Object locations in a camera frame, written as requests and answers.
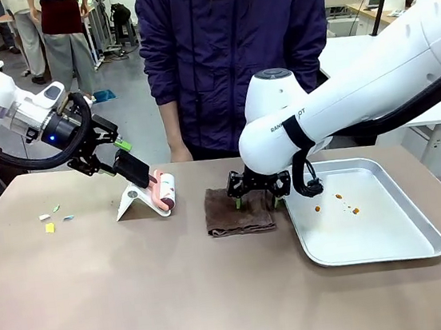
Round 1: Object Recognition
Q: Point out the black stool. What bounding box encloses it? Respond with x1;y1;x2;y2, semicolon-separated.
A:
108;0;139;49

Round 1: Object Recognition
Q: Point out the bystander in beige trousers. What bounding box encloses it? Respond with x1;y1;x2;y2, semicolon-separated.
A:
2;0;53;89

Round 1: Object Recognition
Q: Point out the blue sheet on floor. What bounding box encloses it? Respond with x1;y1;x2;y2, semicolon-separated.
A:
92;87;120;105

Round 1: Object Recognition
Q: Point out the silver metal tray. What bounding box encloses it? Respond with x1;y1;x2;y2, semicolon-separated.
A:
279;148;441;275

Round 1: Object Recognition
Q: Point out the person's right forearm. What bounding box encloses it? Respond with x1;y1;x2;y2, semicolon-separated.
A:
157;95;192;153

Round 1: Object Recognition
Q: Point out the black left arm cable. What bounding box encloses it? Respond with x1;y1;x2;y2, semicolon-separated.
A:
0;90;101;177

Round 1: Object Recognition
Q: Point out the person in purple jacket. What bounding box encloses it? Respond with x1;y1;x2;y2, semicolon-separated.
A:
132;0;344;169

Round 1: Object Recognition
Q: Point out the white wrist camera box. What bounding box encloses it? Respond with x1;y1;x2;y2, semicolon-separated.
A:
30;79;70;116

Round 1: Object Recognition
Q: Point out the bystander with dark red apron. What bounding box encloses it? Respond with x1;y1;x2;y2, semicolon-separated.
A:
37;0;100;99

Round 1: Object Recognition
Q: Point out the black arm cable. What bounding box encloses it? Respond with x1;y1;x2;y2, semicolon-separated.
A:
277;65;441;201
0;90;101;177

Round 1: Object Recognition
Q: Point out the person's right hand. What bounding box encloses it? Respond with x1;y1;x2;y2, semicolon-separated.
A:
168;141;194;165

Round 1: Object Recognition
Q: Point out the brown cloth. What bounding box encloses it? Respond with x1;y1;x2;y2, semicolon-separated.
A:
201;179;290;241

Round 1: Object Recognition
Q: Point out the wooden workbench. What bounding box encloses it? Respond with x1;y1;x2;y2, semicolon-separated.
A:
344;0;416;40

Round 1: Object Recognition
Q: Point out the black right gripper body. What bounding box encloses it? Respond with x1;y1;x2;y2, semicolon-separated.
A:
239;164;277;193

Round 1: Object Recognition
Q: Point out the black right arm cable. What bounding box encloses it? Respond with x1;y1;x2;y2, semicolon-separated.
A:
277;65;441;201

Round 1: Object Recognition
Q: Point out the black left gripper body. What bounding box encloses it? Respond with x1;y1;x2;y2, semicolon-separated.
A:
38;102;101;157

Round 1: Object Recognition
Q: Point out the white folded roller stand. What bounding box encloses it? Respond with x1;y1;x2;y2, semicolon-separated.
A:
112;177;175;224

